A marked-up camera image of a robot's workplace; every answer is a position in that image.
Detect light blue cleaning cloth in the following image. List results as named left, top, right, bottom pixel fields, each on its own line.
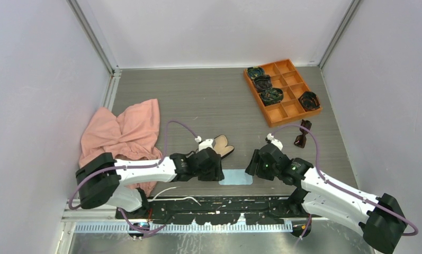
left=219, top=169, right=253, bottom=186

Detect black glasses case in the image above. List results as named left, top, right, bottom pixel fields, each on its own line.
left=213, top=134, right=235, bottom=159

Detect brown tortoise sunglasses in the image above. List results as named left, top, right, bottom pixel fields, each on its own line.
left=294, top=120, right=312, bottom=148

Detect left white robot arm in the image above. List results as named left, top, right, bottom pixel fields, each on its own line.
left=69, top=148, right=225, bottom=219

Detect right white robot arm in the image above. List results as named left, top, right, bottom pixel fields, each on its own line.
left=245, top=143, right=407, bottom=253

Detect rolled dark belt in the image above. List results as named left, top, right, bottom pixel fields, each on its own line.
left=253, top=75, right=273, bottom=93
left=247, top=66, right=265, bottom=80
left=259, top=87, right=284, bottom=106
left=298, top=91, right=321, bottom=112

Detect rolled dark belt right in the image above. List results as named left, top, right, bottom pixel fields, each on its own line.
left=298, top=91, right=321, bottom=112

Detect pink cloth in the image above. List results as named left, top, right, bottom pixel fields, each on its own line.
left=78, top=98, right=164, bottom=196

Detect orange compartment tray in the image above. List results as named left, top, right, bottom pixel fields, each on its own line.
left=243, top=59, right=322, bottom=128

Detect rolled dark belt top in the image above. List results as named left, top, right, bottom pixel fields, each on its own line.
left=247, top=66, right=265, bottom=80

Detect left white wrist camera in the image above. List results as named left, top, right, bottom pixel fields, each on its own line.
left=195, top=136, right=214, bottom=152

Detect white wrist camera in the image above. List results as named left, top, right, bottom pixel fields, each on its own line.
left=265, top=133, right=283, bottom=151
left=195, top=136, right=214, bottom=152

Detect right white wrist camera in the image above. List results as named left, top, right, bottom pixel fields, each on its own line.
left=265, top=133, right=283, bottom=151

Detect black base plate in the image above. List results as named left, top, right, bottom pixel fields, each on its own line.
left=125, top=196, right=308, bottom=225

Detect white loose wire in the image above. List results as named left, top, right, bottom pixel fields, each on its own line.
left=149, top=186, right=202, bottom=206

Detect slotted cable duct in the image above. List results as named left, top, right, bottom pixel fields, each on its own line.
left=74, top=221, right=293, bottom=233

